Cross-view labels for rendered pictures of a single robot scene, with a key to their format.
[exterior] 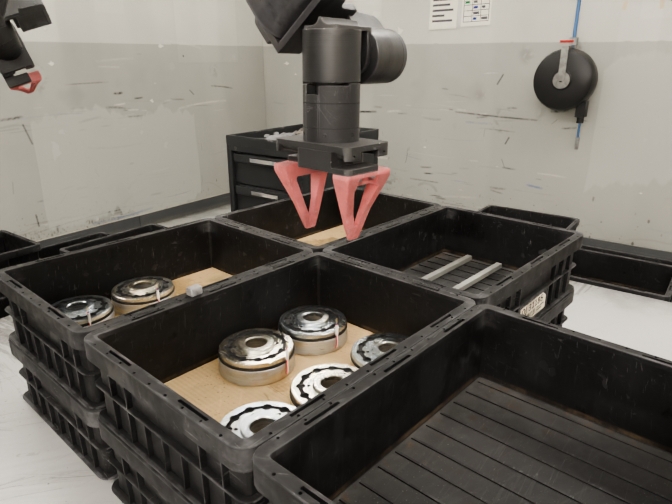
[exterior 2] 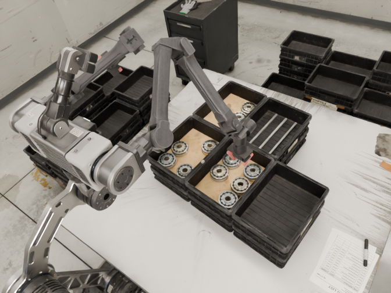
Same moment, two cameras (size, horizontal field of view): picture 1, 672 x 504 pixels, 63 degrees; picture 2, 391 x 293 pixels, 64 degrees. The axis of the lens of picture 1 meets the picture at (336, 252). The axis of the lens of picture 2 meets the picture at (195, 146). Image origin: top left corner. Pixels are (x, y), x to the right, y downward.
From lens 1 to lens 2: 110 cm
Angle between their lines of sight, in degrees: 30
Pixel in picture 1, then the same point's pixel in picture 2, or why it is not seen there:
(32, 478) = (170, 202)
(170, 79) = not seen: outside the picture
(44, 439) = (166, 190)
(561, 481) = (289, 204)
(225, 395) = (214, 185)
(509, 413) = (281, 186)
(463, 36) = not seen: outside the picture
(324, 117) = (238, 150)
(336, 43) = (241, 140)
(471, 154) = not seen: outside the picture
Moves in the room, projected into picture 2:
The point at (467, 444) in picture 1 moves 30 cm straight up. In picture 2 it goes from (270, 196) to (275, 161)
